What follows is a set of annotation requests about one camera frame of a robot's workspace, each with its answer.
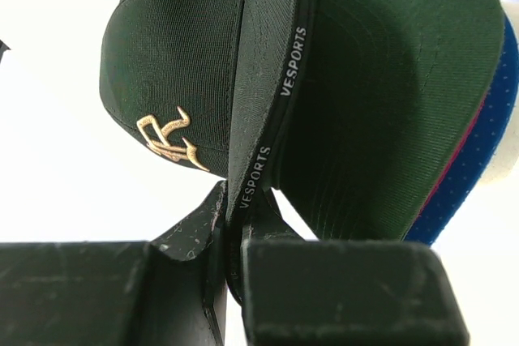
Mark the blue baseball cap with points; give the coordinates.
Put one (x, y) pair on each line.
(462, 177)

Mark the cream mannequin head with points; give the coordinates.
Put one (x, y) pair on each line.
(498, 122)

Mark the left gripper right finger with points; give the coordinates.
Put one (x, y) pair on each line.
(298, 292)

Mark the black baseball cap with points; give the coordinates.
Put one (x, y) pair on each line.
(209, 85)

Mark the dark green baseball cap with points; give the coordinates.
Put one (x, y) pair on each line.
(391, 88)

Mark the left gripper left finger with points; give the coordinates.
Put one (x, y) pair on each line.
(169, 291)

